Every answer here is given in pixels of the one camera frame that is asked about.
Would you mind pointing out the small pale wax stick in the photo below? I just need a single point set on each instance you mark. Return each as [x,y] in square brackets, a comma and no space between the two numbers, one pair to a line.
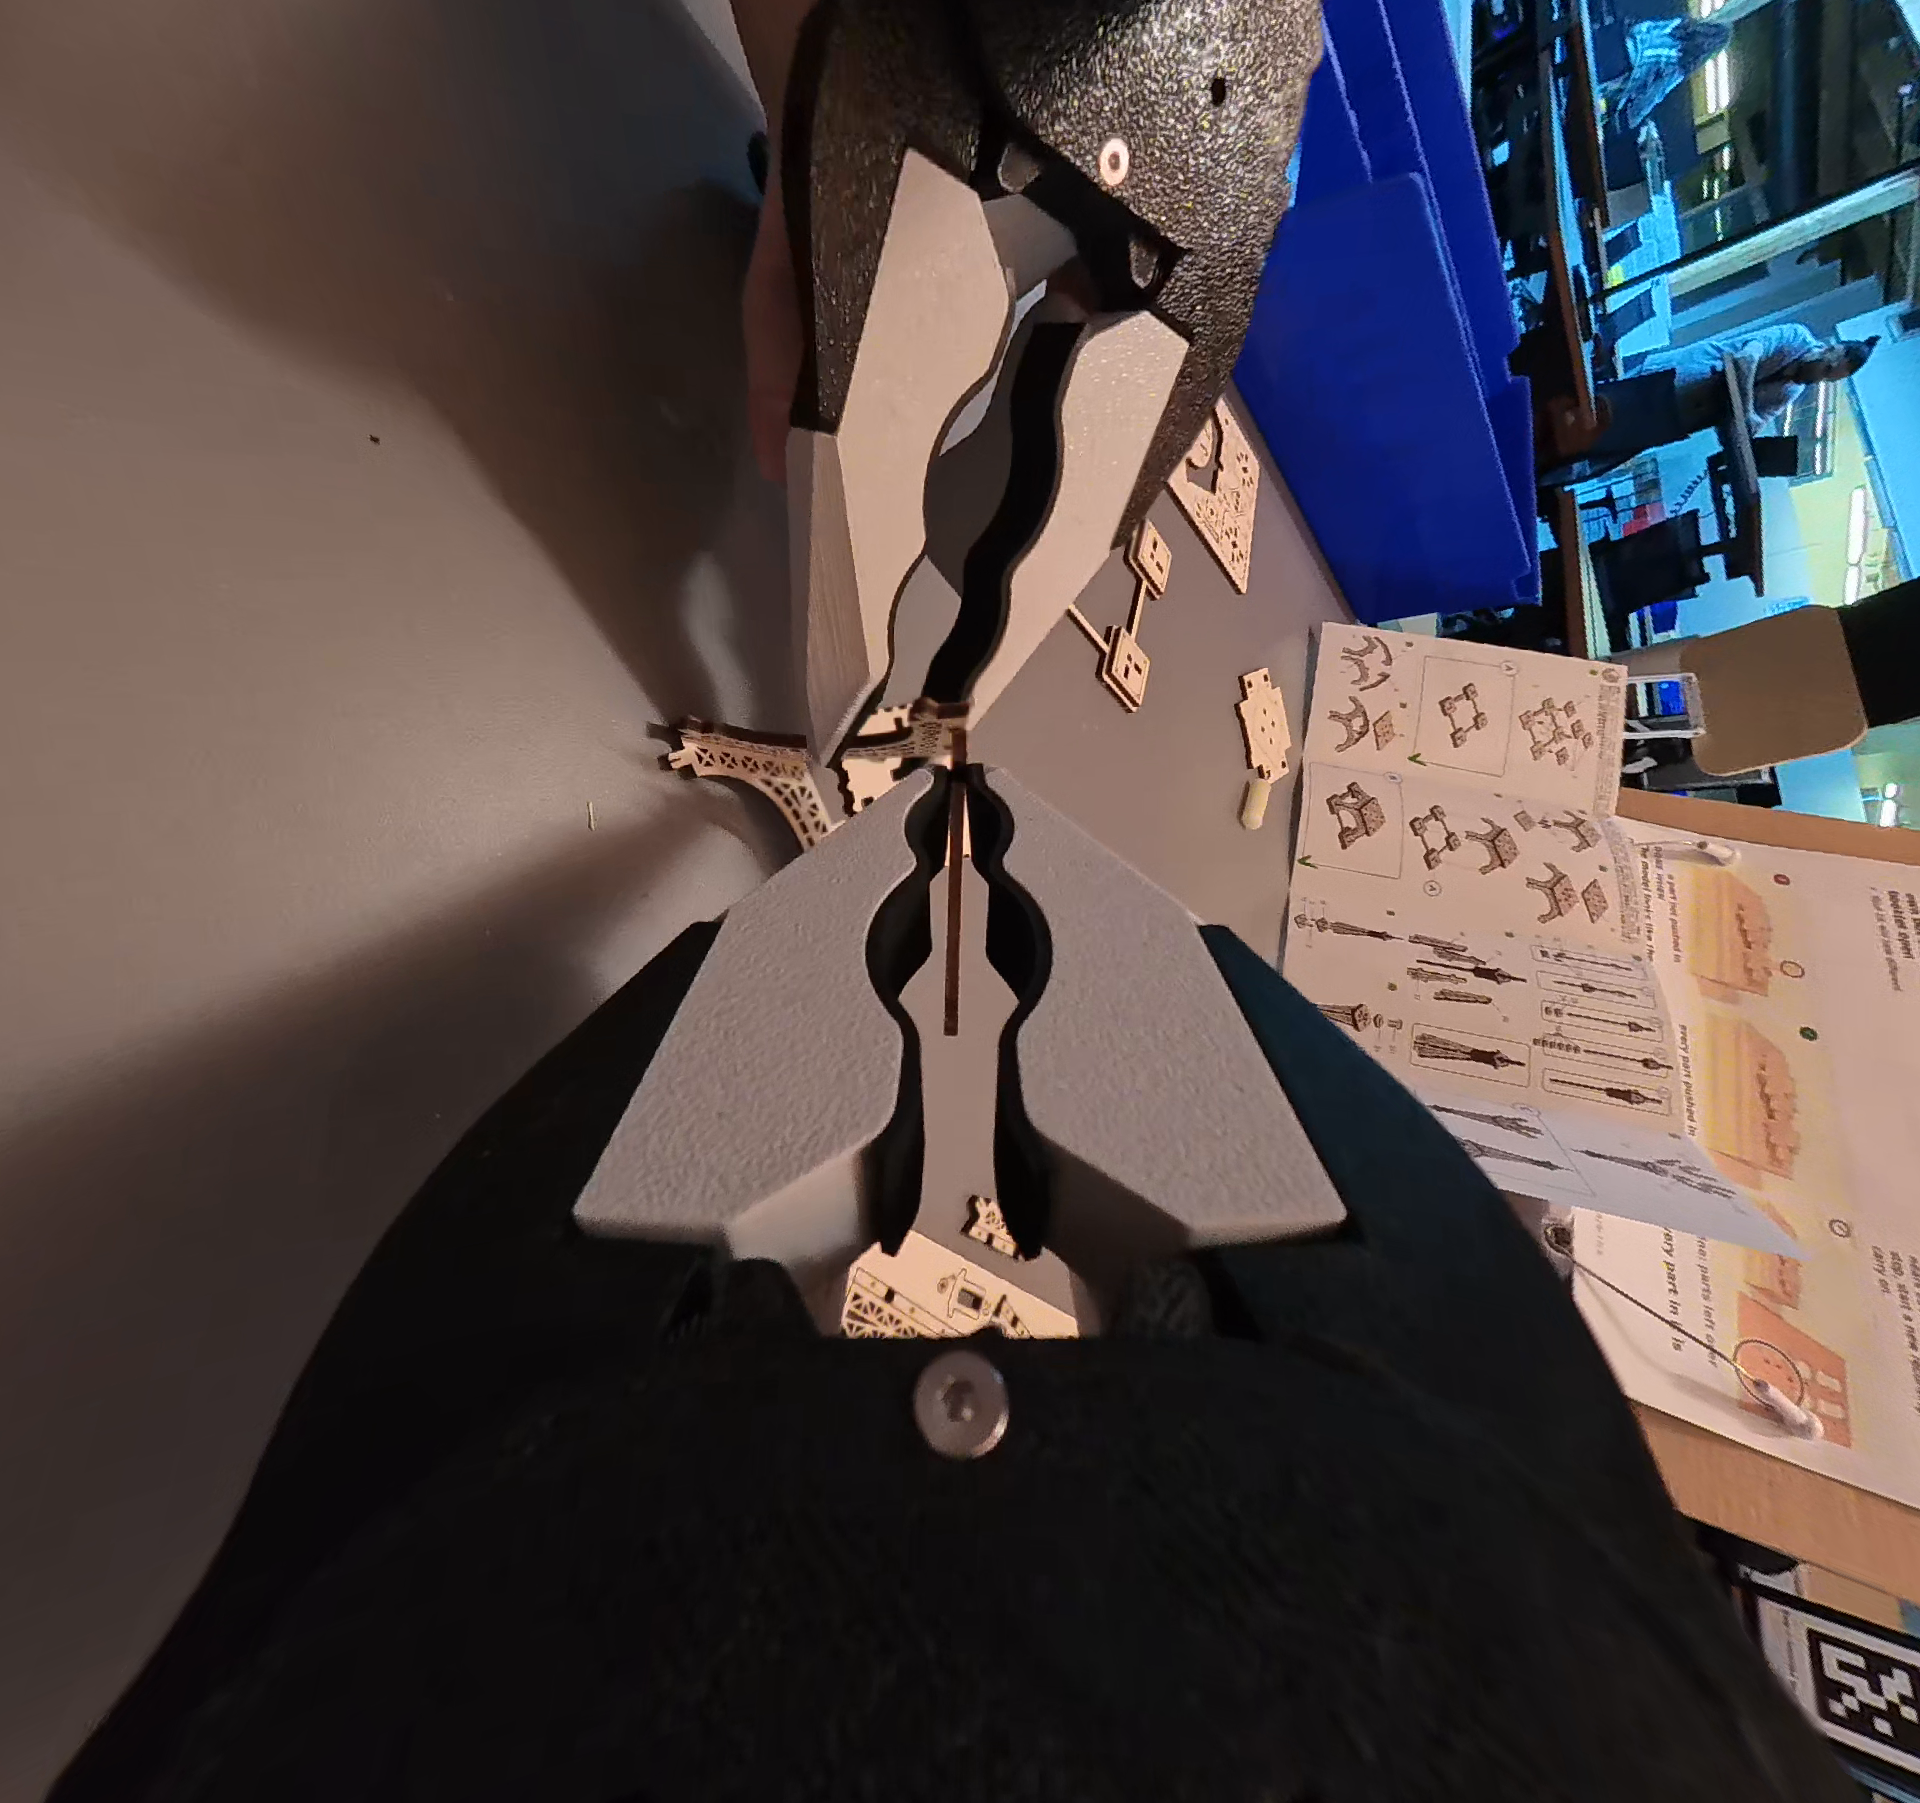
[1256,807]

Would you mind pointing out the large wooden parts sheet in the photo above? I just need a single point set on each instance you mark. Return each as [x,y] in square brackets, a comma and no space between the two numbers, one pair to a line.
[931,1300]

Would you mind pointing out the grey desk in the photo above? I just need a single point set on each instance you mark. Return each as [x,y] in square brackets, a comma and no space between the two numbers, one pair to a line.
[298,632]

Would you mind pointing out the person's left hand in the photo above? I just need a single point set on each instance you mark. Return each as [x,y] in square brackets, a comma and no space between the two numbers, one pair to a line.
[773,333]

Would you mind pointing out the wooden sheet with arch cutouts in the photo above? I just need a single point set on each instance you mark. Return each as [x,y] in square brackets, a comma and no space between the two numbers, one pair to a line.
[1223,500]

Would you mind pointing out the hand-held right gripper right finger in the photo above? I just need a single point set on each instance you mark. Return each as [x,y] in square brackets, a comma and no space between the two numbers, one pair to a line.
[1185,1084]

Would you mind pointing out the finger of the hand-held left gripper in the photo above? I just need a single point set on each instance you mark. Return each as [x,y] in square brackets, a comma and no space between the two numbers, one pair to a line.
[1110,425]
[901,333]

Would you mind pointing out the colour instruction card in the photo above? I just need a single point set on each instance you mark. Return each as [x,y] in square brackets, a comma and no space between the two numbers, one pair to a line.
[1769,1084]

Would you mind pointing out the tan panel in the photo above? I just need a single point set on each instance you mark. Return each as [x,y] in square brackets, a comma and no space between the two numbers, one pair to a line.
[1769,693]

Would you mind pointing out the small cross-shaped wooden plate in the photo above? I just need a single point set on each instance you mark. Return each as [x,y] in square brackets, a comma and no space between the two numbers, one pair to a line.
[1265,723]

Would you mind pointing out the printed black-white marker sheet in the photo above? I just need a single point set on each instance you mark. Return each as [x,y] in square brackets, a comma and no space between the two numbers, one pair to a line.
[1860,1699]

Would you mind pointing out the plywood clipboard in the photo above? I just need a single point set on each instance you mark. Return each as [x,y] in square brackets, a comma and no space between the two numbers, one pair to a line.
[1769,1534]

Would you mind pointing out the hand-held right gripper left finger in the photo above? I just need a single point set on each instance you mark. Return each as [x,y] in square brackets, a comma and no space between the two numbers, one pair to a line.
[733,1084]

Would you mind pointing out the small wooden connector piece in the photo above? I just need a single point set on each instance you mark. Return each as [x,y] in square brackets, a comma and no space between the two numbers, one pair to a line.
[989,1222]

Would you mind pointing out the wooden square frame piece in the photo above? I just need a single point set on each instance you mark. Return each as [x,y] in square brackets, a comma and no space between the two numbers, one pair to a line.
[1125,664]

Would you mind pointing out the folded black-white instruction sheet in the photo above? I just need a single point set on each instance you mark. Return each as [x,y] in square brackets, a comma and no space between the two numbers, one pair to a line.
[1469,860]

